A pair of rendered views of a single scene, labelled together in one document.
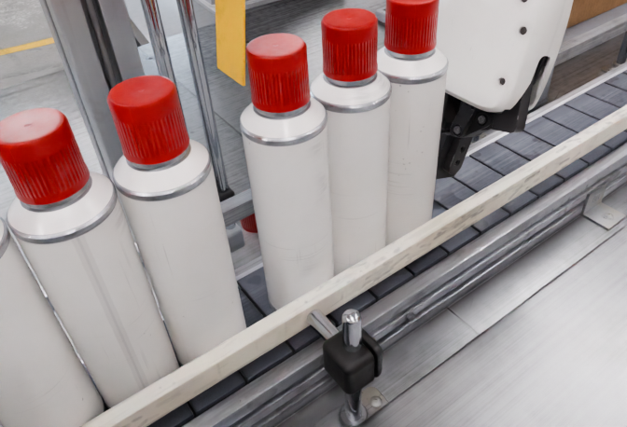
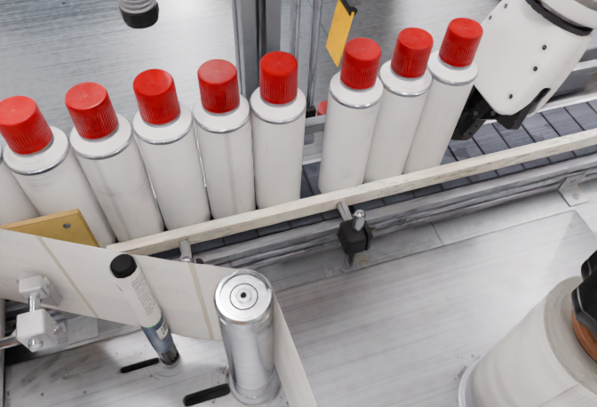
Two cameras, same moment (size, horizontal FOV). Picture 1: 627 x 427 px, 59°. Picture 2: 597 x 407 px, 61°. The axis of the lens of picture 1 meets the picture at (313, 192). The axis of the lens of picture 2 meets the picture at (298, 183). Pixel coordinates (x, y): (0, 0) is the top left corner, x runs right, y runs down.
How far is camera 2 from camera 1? 18 cm
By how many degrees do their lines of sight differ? 17
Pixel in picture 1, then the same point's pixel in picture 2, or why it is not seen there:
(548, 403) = (459, 297)
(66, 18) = not seen: outside the picture
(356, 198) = (389, 143)
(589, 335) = (506, 269)
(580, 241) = (545, 207)
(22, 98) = not seen: outside the picture
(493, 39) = (515, 66)
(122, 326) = (234, 180)
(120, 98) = (266, 66)
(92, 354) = (214, 189)
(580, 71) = not seen: outside the picture
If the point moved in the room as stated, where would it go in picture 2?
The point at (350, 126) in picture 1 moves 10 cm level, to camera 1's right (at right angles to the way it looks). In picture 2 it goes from (396, 102) to (502, 125)
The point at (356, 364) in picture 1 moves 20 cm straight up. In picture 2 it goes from (354, 240) to (391, 96)
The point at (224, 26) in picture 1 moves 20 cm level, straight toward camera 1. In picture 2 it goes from (336, 27) to (310, 217)
